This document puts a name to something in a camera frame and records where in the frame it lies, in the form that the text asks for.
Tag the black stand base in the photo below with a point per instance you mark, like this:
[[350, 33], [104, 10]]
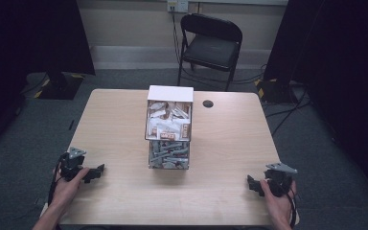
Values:
[[276, 91], [60, 86]]

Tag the black curtain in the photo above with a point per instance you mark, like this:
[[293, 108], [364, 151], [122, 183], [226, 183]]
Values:
[[28, 41], [338, 64]]

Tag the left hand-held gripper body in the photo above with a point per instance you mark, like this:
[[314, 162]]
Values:
[[71, 164]]

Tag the person's left hand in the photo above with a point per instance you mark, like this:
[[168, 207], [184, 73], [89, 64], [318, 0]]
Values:
[[64, 191]]

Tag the white wall socket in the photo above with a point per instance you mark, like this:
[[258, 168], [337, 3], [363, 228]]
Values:
[[177, 5]]

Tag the pile of brown white packets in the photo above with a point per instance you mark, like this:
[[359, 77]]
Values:
[[168, 123]]

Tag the black folding chair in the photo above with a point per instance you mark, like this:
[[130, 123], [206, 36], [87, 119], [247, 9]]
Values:
[[211, 48]]

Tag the pile of grey packets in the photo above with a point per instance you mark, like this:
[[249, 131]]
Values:
[[169, 155]]

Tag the person's right hand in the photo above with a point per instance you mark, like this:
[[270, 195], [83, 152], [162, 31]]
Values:
[[278, 207]]

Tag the clear two-tier storage box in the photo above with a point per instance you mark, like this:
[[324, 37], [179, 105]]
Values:
[[170, 127]]

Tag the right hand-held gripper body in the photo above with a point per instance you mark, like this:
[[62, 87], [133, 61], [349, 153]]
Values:
[[279, 180]]

